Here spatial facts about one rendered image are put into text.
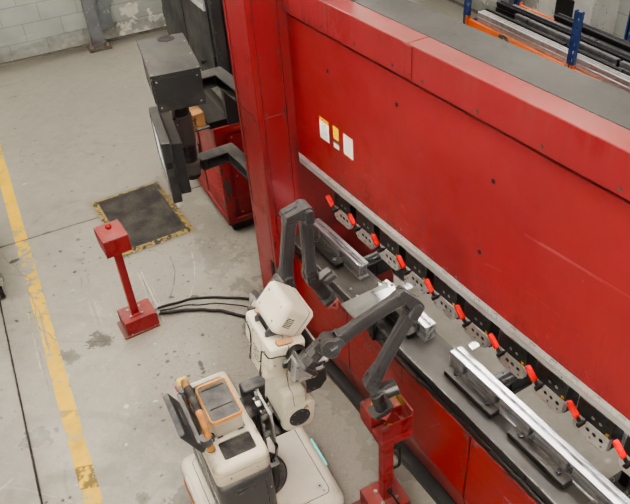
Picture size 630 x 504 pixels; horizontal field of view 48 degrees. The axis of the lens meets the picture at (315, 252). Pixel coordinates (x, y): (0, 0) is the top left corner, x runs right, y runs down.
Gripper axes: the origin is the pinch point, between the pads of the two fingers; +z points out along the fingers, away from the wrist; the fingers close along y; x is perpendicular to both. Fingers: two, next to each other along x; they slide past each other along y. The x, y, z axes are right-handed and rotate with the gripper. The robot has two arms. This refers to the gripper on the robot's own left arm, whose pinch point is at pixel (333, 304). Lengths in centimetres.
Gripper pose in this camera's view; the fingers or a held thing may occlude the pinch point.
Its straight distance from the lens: 339.3
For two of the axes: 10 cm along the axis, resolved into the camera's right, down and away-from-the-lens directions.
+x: -7.7, 6.4, 0.0
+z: 4.6, 5.5, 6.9
